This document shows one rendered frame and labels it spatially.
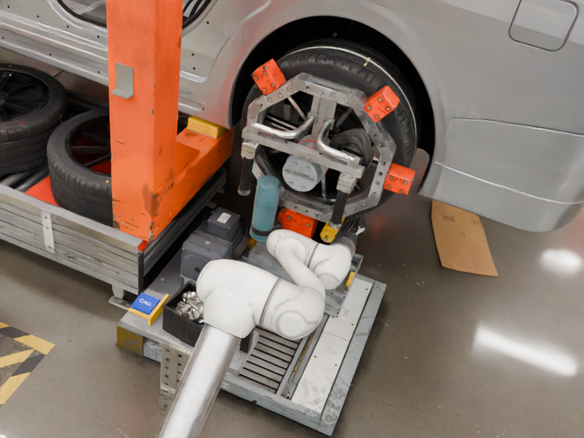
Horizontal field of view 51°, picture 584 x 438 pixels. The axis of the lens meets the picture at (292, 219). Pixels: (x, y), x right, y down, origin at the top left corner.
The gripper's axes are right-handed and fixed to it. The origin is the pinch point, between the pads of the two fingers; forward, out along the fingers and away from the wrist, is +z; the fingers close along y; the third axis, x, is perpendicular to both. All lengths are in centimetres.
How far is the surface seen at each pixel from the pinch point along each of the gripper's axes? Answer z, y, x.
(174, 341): -73, -40, 14
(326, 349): -20, -36, -43
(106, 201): -22, -83, 54
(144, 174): -43, -35, 60
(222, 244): -18, -49, 17
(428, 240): 84, -23, -67
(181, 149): -19, -36, 58
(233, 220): -5, -49, 20
